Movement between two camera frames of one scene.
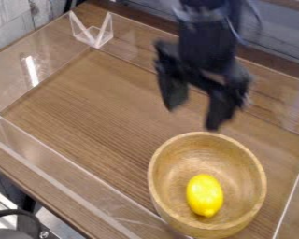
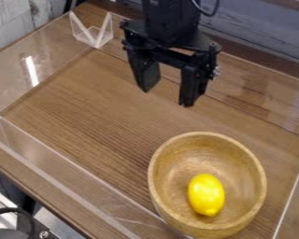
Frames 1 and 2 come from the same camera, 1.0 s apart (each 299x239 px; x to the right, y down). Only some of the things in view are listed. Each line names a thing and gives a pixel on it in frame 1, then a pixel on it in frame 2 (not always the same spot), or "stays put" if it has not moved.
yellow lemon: (205, 194) stays put
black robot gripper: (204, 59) to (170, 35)
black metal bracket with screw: (28, 223) stays put
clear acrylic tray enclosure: (78, 121) stays put
